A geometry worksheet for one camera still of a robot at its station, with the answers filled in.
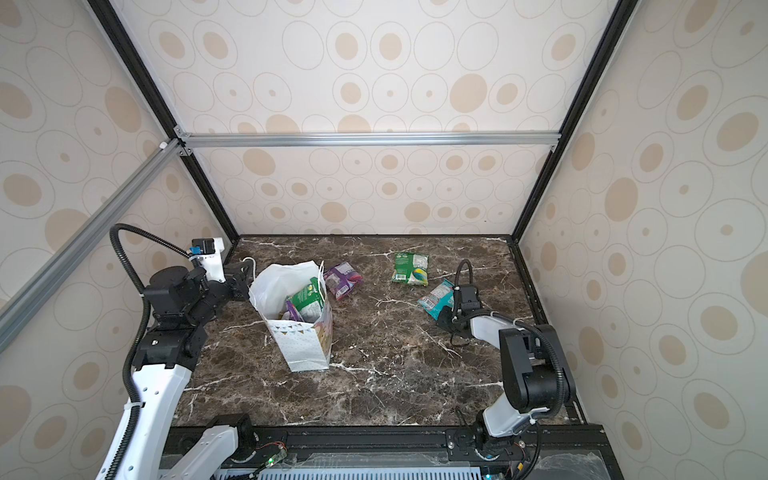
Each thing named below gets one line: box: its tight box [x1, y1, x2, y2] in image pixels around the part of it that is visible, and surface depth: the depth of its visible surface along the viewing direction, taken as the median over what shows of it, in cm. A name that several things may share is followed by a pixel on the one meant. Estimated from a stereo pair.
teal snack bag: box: [417, 278, 455, 321], surface depth 100 cm
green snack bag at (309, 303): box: [287, 277, 325, 323], surface depth 84 cm
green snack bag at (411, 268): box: [392, 252, 429, 287], surface depth 108 cm
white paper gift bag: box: [248, 260, 334, 372], surface depth 80 cm
